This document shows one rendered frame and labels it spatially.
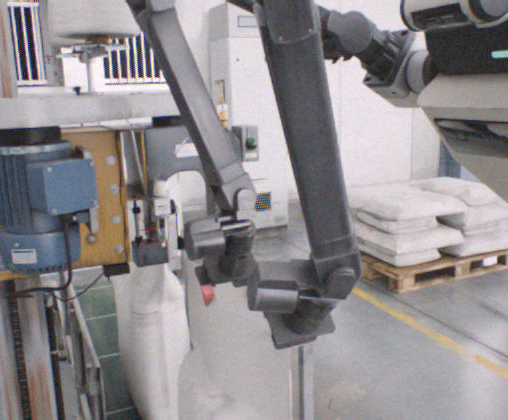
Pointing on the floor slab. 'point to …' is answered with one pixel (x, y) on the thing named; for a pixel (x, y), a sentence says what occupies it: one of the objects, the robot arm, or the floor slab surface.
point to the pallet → (399, 277)
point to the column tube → (9, 398)
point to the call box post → (305, 382)
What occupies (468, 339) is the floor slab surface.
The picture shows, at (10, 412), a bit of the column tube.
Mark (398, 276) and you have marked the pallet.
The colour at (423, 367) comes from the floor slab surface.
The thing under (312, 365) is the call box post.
